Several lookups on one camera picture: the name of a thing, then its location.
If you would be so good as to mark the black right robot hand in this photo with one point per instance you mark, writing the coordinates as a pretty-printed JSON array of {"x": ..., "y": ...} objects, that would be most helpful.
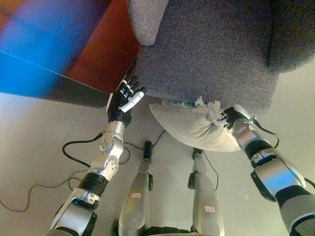
[{"x": 233, "y": 114}]

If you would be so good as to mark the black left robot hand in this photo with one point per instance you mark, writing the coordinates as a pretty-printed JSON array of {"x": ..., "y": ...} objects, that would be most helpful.
[{"x": 120, "y": 103}]

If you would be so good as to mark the white tasselled pillow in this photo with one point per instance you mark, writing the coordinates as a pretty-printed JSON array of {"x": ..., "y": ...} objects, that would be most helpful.
[{"x": 197, "y": 127}]

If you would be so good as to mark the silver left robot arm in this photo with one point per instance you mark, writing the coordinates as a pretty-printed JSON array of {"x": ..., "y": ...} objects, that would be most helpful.
[{"x": 108, "y": 157}]

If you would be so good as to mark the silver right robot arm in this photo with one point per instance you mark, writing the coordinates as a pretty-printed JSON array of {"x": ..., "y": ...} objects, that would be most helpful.
[{"x": 273, "y": 172}]

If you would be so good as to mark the grey fabric armchair sofa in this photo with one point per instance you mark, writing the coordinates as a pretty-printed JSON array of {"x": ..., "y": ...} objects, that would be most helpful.
[{"x": 209, "y": 49}]

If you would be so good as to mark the black right robot foot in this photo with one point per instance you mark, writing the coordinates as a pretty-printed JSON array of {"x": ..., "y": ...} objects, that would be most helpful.
[{"x": 197, "y": 153}]

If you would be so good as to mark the black robot foot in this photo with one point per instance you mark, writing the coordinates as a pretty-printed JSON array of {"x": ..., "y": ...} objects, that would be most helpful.
[
  {"x": 147, "y": 150},
  {"x": 197, "y": 153}
]

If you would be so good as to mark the black left robot foot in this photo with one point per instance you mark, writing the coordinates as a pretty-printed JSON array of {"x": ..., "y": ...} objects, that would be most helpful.
[{"x": 147, "y": 150}]

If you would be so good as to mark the dark glossy table slab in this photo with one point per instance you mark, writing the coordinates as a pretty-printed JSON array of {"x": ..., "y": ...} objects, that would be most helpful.
[{"x": 37, "y": 68}]

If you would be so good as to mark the silver left robot leg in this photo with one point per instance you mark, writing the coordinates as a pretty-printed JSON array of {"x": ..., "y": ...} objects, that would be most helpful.
[{"x": 135, "y": 209}]

